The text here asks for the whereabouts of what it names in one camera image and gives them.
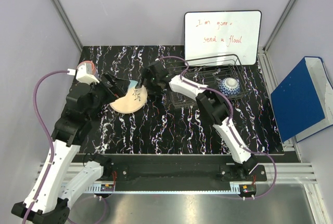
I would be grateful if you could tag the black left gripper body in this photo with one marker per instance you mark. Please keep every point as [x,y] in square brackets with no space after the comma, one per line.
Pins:
[103,94]

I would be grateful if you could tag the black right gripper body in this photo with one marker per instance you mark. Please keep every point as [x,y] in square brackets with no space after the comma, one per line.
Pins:
[152,83]

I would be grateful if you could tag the pink plastic cup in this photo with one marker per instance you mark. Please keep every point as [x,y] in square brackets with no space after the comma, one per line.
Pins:
[87,67]

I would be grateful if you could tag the beige and blue plate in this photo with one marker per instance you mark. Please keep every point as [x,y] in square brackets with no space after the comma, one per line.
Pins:
[133,101]

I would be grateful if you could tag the purple plastic cup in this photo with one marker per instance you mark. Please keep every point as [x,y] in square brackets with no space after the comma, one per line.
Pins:
[95,74]

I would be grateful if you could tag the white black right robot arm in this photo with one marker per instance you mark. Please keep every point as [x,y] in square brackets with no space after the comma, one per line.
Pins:
[214,107]

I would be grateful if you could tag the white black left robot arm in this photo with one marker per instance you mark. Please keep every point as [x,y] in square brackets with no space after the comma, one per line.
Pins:
[49,201]

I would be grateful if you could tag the blue white patterned bowl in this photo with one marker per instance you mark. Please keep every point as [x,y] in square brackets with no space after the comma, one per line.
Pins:
[229,86]

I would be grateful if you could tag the white whiteboard with red writing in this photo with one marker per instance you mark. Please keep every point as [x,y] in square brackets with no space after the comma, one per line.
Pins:
[220,36]

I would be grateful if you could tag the blue binder folder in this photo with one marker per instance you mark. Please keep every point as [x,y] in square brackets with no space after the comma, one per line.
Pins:
[302,102]

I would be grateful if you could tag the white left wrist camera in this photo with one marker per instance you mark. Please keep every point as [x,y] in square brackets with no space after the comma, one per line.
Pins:
[86,74]

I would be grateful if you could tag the grey wire dish rack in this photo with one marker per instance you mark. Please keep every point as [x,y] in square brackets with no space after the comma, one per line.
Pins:
[210,71]

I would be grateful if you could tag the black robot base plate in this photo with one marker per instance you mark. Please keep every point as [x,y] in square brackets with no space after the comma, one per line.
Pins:
[179,173]

